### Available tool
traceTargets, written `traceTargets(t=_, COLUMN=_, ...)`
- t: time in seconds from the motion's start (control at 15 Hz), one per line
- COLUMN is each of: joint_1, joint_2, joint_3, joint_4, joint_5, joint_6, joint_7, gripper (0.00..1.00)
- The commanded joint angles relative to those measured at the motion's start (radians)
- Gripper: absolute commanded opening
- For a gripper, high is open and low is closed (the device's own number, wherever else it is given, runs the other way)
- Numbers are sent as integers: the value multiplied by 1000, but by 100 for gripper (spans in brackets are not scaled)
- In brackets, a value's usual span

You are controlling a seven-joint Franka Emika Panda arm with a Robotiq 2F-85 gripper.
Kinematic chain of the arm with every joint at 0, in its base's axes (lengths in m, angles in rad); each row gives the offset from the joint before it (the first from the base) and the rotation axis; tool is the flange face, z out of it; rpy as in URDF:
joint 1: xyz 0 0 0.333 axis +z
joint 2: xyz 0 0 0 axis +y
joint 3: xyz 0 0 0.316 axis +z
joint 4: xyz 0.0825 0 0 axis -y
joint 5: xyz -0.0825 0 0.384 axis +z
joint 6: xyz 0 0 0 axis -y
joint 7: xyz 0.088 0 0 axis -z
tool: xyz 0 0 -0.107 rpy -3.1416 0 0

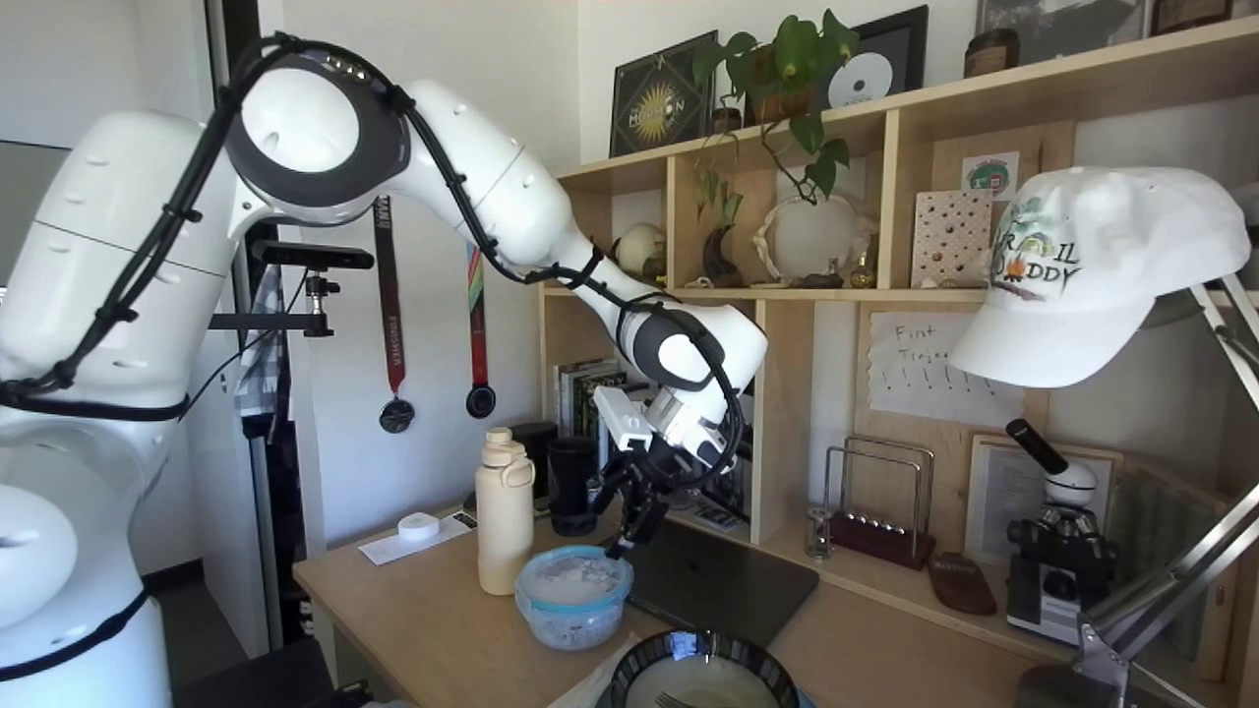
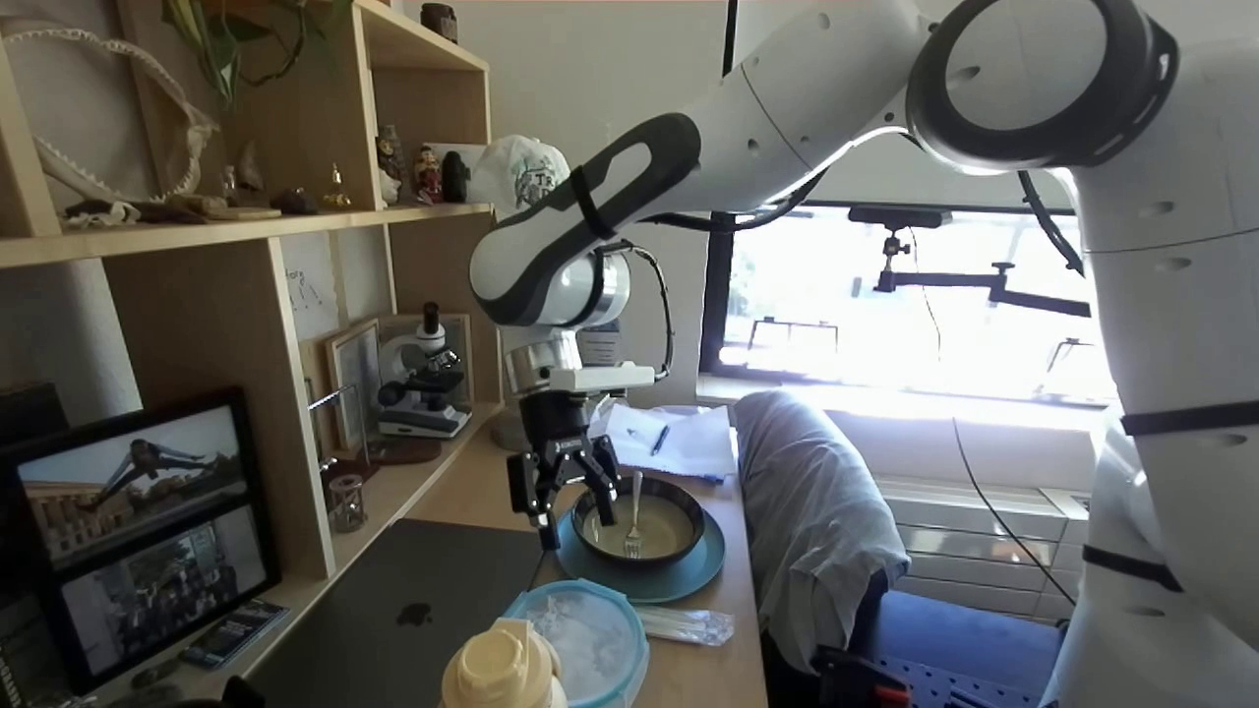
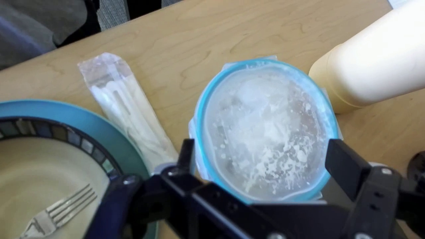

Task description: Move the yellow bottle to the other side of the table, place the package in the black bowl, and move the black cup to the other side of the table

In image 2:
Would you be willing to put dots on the teal plate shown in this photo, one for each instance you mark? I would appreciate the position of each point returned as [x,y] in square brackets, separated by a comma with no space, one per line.
[644,578]

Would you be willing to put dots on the gray cloth bundle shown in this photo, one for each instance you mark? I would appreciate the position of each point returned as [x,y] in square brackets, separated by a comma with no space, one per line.
[821,524]

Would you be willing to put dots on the dark bowl with soup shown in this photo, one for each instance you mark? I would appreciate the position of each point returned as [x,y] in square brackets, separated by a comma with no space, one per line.
[661,524]

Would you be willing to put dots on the green trailing house plant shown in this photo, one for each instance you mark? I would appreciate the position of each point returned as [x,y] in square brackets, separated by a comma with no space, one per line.
[223,39]

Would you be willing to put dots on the blue perforated board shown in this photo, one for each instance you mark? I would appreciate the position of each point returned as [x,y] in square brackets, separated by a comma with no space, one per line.
[967,652]

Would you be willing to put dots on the dark figurine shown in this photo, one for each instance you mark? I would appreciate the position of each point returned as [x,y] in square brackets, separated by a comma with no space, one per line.
[454,177]

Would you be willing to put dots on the dark grey laptop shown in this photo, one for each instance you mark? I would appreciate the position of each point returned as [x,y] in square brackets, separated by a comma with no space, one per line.
[394,611]

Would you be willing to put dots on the wooden shelf unit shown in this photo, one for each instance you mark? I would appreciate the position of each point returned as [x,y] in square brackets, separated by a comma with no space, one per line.
[210,328]

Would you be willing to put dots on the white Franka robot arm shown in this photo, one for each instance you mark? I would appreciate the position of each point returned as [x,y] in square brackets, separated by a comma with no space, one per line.
[1154,328]

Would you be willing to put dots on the white baseball cap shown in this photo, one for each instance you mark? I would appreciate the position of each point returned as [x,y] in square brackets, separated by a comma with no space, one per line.
[516,163]

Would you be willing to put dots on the small wooden picture frame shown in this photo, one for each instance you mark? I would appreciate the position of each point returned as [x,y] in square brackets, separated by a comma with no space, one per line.
[352,388]

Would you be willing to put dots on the dark pen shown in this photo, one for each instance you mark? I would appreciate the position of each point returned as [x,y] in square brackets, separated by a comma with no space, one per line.
[660,439]

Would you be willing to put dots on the white paper stack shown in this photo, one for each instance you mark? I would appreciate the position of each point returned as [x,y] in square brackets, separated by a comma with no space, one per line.
[673,439]

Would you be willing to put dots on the clear plastic cutlery package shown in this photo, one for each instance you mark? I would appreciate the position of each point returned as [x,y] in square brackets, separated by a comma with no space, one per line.
[690,625]

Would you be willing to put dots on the black and white microscope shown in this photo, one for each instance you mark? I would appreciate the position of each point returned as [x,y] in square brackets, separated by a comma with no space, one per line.
[423,378]

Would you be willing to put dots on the white spoon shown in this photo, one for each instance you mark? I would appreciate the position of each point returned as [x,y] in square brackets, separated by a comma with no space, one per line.
[636,511]

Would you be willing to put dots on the black photo frame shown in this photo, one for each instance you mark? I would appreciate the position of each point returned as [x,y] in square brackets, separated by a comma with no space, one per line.
[139,538]

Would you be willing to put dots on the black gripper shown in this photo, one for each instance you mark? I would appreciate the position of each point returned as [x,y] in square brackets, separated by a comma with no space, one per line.
[558,426]

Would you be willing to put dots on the light blue plastic bowl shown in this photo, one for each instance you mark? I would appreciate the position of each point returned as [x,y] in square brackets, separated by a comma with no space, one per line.
[597,641]

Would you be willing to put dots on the black remote control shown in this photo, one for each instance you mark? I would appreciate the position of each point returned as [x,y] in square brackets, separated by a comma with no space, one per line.
[232,629]

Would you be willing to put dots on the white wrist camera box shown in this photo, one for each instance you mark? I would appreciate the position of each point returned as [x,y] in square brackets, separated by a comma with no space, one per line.
[585,378]

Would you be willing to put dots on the small glass jar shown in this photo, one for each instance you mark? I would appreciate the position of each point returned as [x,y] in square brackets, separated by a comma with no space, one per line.
[349,500]

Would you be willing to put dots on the reddish brown figurine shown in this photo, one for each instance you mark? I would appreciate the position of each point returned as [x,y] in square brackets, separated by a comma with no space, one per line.
[425,174]

